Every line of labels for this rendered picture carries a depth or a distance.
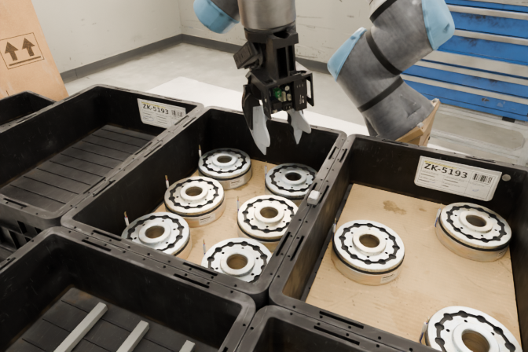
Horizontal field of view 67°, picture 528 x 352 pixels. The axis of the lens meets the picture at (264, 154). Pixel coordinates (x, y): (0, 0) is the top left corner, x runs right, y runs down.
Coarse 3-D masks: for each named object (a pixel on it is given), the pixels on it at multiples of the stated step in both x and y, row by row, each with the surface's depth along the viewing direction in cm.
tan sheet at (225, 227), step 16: (256, 160) 83; (192, 176) 78; (256, 176) 78; (240, 192) 74; (256, 192) 74; (160, 208) 70; (208, 224) 66; (224, 224) 66; (192, 240) 63; (208, 240) 63; (192, 256) 60
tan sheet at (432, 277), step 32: (352, 192) 74; (384, 192) 74; (384, 224) 66; (416, 224) 66; (416, 256) 60; (448, 256) 60; (320, 288) 55; (352, 288) 55; (384, 288) 55; (416, 288) 55; (448, 288) 55; (480, 288) 55; (512, 288) 55; (384, 320) 51; (416, 320) 51; (512, 320) 51
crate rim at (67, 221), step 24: (192, 120) 77; (168, 144) 70; (336, 144) 69; (96, 192) 57; (72, 216) 53; (120, 240) 50; (288, 240) 49; (168, 264) 46; (192, 264) 46; (240, 288) 43; (264, 288) 43
